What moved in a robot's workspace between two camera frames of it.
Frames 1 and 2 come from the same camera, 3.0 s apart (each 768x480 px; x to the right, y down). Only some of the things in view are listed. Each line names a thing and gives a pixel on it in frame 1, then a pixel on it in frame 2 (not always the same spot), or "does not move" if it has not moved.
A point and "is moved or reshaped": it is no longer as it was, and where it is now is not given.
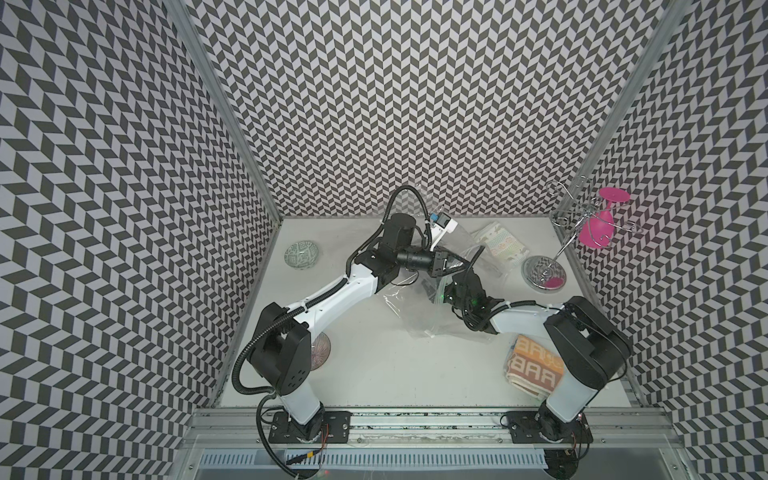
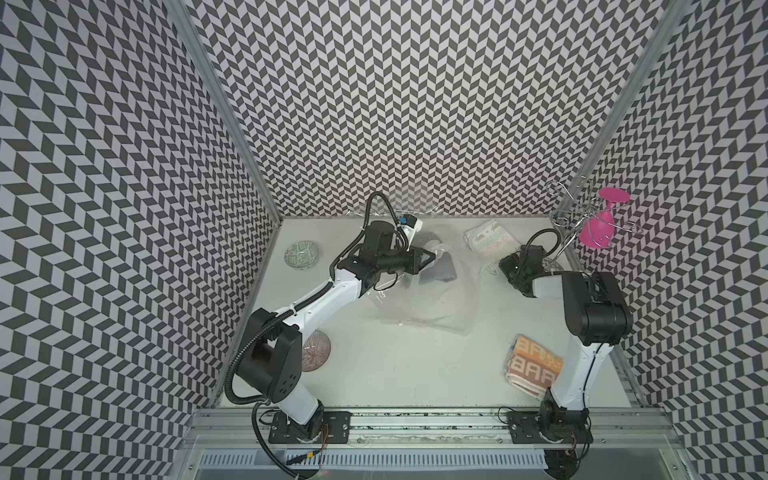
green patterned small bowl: x=301 y=255 does not move
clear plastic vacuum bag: x=416 y=300 is moved or reshaped
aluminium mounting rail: x=612 y=427 does not move
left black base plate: x=336 y=429 does not move
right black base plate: x=543 y=427 does not move
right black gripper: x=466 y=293 → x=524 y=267
